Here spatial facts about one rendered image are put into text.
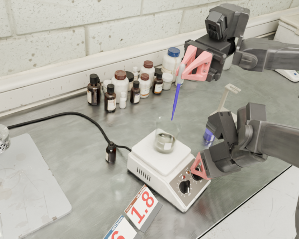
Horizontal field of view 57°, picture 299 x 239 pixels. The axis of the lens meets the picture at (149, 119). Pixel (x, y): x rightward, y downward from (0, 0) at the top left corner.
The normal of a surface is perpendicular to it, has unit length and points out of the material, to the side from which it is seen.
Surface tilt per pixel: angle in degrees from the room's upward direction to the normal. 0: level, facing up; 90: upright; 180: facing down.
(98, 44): 90
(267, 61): 93
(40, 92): 90
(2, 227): 0
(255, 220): 0
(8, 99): 90
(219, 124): 77
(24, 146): 0
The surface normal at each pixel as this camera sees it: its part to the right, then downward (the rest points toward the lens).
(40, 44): 0.60, 0.58
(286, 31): -0.83, 0.34
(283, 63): -0.18, 0.66
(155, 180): -0.64, 0.45
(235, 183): 0.12, -0.74
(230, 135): 0.50, -0.35
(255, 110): 0.07, -0.47
